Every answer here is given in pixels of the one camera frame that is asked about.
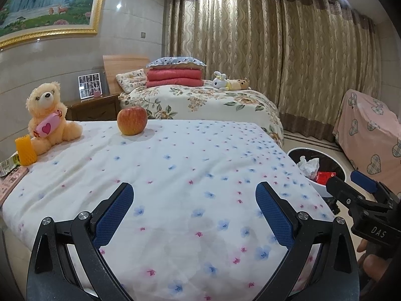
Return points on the white rimmed black trash bin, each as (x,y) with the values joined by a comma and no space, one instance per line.
(332,163)

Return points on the wooden nightstand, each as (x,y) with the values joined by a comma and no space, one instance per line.
(94,108)

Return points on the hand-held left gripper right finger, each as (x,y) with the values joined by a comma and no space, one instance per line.
(275,214)

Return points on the beige patterned curtain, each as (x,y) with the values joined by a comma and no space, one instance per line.
(266,44)

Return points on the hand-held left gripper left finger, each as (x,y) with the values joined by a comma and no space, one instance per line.
(112,214)

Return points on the floral covered bed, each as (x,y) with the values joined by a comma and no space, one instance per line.
(203,100)

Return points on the beige teddy bear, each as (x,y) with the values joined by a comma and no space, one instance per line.
(44,109)

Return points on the blue white folded quilt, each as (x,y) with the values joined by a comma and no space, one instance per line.
(175,62)

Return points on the cream patterned pillow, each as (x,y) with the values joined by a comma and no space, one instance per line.
(131,78)

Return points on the pink heart print furniture cover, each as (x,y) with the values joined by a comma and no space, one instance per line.
(363,125)

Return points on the gold framed landscape painting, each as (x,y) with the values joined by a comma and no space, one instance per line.
(47,0)

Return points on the wooden bed headboard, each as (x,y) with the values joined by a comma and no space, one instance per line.
(125,64)

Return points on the flat pink box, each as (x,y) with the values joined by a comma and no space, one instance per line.
(11,183)

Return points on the green snack packet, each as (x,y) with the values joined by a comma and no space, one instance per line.
(9,164)

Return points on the red folded blanket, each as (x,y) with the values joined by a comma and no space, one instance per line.
(174,76)

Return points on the small pink stand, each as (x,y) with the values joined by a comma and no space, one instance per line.
(97,94)

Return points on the yellow dog plush toy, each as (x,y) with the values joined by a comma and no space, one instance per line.
(238,84)

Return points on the person's right hand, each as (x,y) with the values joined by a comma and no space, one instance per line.
(379,266)

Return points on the black white photo frame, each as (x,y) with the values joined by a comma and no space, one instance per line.
(88,84)

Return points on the red apple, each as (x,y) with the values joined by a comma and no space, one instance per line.
(132,120)

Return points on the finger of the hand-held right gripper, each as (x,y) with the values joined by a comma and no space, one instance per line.
(363,180)
(343,194)

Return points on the upright orange foam fruit net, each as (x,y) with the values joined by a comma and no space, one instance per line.
(25,150)

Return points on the red and white paper box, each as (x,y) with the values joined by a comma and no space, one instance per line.
(325,178)

